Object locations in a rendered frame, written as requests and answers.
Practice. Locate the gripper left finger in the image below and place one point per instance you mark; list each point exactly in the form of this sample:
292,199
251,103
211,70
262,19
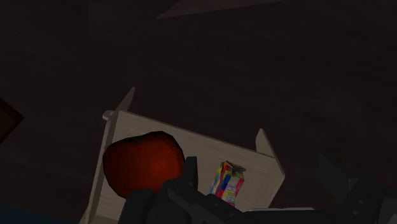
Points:
183,201

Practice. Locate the colourful small carton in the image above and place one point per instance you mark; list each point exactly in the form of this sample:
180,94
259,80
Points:
228,184

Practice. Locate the beige wooden table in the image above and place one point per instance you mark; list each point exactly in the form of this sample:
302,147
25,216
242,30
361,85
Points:
201,147

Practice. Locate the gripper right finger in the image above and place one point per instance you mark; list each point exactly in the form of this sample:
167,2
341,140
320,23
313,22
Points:
363,198

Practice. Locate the red apple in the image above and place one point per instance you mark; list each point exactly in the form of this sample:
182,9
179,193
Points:
142,164

